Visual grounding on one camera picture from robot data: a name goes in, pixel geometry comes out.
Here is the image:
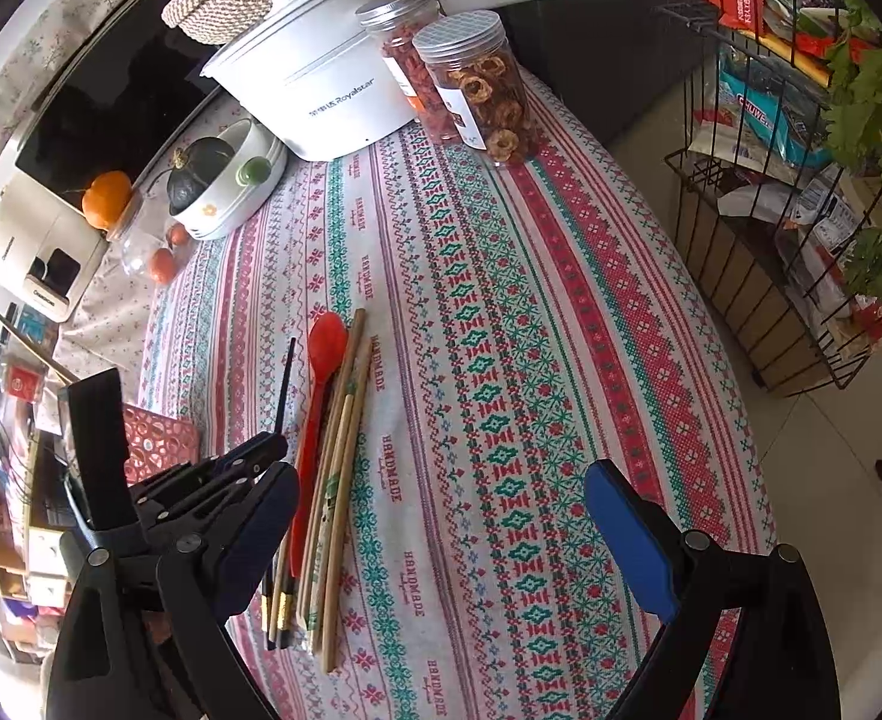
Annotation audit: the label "curved wooden chopstick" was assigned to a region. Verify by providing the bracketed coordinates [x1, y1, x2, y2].
[265, 309, 366, 649]

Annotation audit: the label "printed bamboo chopstick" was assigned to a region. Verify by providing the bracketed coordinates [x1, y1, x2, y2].
[298, 382, 355, 635]

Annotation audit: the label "black chopstick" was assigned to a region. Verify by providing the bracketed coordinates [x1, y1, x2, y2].
[260, 338, 296, 652]

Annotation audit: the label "light wooden chopstick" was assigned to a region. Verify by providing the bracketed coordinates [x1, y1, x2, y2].
[320, 338, 374, 674]

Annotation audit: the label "red plastic spoon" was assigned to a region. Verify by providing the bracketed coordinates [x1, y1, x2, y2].
[288, 312, 348, 577]

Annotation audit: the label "floral white cloth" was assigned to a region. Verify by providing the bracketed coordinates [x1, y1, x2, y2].
[50, 88, 248, 407]

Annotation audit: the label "pink lattice utensil basket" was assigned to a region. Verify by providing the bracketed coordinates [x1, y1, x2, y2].
[124, 405, 199, 486]

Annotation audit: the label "cream air fryer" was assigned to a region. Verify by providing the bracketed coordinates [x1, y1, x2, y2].
[0, 171, 107, 323]

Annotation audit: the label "glass jar with wooden lid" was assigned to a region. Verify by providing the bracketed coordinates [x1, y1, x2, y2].
[107, 192, 192, 286]

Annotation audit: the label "orange tangerine on jar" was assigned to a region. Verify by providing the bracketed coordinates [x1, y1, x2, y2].
[82, 171, 132, 231]

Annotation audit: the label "striped patterned tablecloth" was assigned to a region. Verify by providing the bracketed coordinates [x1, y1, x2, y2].
[139, 82, 776, 718]

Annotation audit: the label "dark green squash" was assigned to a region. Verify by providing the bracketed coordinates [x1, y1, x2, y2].
[166, 137, 236, 215]

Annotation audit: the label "black microwave oven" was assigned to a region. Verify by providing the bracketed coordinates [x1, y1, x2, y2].
[0, 0, 211, 203]

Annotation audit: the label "white electric cooking pot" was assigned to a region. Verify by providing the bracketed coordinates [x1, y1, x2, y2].
[202, 0, 415, 161]

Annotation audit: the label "jar of red dried fruit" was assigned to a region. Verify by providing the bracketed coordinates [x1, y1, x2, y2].
[355, 0, 461, 145]

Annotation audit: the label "jar of dried fruit rings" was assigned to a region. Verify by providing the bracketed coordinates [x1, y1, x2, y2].
[413, 10, 535, 166]

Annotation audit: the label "green leafy vegetables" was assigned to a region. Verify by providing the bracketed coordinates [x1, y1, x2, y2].
[792, 0, 882, 301]

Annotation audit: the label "white pan with green handle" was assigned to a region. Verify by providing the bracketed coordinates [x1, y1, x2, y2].
[169, 119, 288, 242]

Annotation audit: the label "black wire rack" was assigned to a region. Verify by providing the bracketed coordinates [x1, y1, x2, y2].
[667, 0, 882, 397]

